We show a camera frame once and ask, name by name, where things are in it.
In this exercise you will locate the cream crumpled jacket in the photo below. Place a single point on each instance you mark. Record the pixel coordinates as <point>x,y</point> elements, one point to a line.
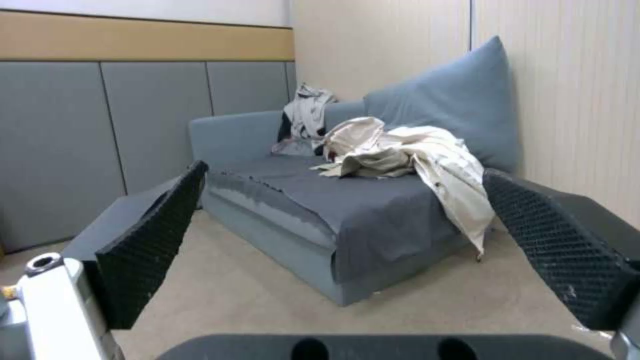
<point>430,165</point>

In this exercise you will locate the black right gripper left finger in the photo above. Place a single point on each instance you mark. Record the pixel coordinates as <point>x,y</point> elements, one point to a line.
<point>140,240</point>

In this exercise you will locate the dark grey bed sheet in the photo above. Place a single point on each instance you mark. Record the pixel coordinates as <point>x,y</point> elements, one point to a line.
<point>350,210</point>

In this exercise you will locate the white patterned crumpled garment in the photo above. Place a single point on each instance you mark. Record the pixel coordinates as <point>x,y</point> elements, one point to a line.
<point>306,116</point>

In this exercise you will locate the blue-grey sofa bed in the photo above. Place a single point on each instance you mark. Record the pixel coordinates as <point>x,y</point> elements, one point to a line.
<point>280,210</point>

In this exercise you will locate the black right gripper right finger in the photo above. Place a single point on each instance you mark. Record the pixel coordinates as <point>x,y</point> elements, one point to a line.
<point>555,240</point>

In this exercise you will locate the large blue-grey cushion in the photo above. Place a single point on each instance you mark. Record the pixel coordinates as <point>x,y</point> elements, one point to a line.
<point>450,108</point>

